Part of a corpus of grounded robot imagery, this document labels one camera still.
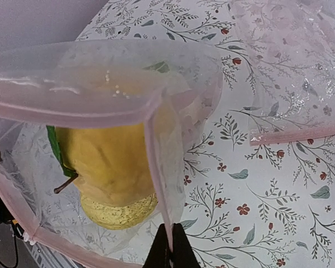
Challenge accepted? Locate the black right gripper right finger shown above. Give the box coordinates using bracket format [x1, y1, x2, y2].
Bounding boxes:
[171, 223, 200, 268]

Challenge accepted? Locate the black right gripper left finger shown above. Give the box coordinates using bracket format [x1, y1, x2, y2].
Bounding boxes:
[145, 224, 170, 268]

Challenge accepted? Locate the yellow toy pear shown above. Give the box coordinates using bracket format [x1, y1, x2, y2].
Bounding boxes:
[46, 123, 155, 207]

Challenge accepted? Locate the clear zip top bag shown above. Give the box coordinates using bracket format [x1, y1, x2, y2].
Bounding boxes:
[0, 40, 223, 267]

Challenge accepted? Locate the yellow toy lemon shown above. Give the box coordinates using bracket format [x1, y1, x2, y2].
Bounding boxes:
[80, 194, 158, 231]

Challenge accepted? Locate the clear bag at back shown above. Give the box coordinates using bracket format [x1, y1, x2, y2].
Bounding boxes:
[231, 1, 335, 145]

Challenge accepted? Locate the floral tablecloth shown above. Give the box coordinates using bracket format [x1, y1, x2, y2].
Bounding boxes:
[80, 1, 335, 267]

